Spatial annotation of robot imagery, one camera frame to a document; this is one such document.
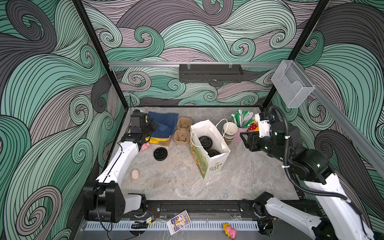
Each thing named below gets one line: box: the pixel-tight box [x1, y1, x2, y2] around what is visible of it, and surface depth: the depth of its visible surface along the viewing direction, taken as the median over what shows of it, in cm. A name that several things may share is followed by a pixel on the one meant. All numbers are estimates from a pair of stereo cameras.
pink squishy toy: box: [140, 142, 151, 151], surface depth 96 cm
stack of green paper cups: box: [222, 121, 239, 141], surface depth 90 cm
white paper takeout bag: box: [189, 119, 231, 180], surface depth 79 cm
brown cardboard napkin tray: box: [158, 135, 172, 147], surface depth 97 cm
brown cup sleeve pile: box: [174, 116, 193, 145], surface depth 102 cm
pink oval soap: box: [131, 169, 140, 181], surface depth 85 cm
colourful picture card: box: [166, 209, 192, 236], surface depth 70 cm
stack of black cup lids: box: [153, 147, 168, 161], surface depth 92 cm
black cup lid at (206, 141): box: [198, 135, 213, 150], surface depth 85 cm
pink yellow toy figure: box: [223, 222, 238, 240], surface depth 66 cm
